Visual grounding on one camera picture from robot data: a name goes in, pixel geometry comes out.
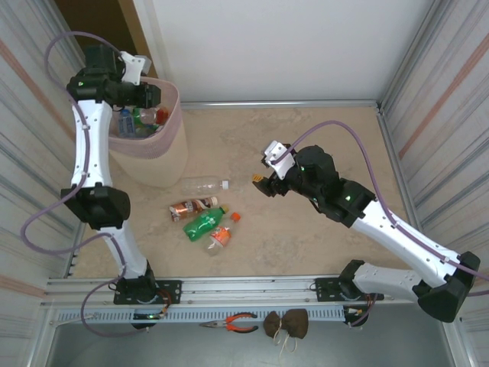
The orange bottle cap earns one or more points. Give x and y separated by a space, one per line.
235 217

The orange label clear bottle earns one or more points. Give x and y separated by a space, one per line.
219 235

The red gold label tea bottle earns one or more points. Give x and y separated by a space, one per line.
162 114

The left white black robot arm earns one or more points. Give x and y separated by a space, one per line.
91 153

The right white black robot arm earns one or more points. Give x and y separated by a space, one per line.
401 237

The pink mesh bin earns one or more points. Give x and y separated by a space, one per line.
168 164

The clear bottle white cap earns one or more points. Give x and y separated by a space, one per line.
198 185

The brown door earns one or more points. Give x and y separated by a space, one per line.
99 23

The brown label drink bottle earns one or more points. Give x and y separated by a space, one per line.
187 208

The right base circuit board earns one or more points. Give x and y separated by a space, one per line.
353 313

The base circuit board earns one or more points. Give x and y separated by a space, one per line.
147 317
353 313

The left base circuit board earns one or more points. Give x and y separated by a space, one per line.
147 317

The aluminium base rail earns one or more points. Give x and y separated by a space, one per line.
248 290

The right black mount plate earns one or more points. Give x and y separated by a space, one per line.
324 288

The black mount plate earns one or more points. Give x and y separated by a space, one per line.
324 288
172 290

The left black mount plate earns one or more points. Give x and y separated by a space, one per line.
172 290

